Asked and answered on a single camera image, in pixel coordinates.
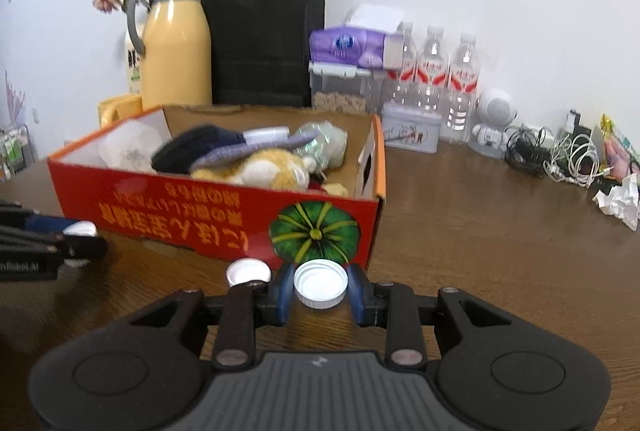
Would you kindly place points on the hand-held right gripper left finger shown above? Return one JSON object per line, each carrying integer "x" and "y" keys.
{"x": 282, "y": 293}

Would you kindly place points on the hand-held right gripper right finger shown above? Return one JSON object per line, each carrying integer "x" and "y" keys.
{"x": 356, "y": 293}

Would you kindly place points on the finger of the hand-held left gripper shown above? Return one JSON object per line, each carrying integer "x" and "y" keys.
{"x": 45, "y": 223}
{"x": 85, "y": 248}

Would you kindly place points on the white ribbed jar lid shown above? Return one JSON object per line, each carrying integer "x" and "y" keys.
{"x": 320, "y": 283}

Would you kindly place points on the red cardboard box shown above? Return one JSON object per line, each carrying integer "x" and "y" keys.
{"x": 175, "y": 216}

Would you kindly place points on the yellow white plush toy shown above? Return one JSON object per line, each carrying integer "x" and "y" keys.
{"x": 260, "y": 168}

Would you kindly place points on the dark blue zip case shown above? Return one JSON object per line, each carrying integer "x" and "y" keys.
{"x": 190, "y": 148}

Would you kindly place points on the small white cap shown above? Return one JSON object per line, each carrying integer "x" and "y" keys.
{"x": 247, "y": 271}

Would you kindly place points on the yellow mug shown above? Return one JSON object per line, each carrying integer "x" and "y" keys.
{"x": 120, "y": 107}

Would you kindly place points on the iridescent plastic wrap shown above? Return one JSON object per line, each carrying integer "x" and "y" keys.
{"x": 325, "y": 141}

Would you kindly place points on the white floral tin box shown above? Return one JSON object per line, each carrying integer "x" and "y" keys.
{"x": 410, "y": 128}

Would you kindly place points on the white milk carton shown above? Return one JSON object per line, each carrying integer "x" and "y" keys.
{"x": 134, "y": 71}

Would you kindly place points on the clear food container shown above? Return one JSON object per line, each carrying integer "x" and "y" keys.
{"x": 340, "y": 98}

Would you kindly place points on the yellow thermos jug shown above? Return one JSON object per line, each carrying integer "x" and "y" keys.
{"x": 175, "y": 56}

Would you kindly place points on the white astronaut speaker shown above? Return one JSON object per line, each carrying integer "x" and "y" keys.
{"x": 495, "y": 111}

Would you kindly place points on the purple tissue pack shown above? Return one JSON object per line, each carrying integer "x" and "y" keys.
{"x": 345, "y": 46}

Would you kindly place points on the black paper bag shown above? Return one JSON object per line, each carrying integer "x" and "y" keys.
{"x": 260, "y": 36}

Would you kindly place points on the black power adapter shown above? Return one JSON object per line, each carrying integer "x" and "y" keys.
{"x": 575, "y": 121}

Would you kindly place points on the crumpled white paper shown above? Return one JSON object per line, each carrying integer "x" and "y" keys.
{"x": 622, "y": 203}

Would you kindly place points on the yellow pink snack packet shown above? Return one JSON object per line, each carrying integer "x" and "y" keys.
{"x": 620, "y": 146}

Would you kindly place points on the white wall socket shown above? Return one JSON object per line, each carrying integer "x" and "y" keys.
{"x": 36, "y": 116}

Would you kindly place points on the purple wall sticker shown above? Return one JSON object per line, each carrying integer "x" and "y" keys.
{"x": 15, "y": 98}

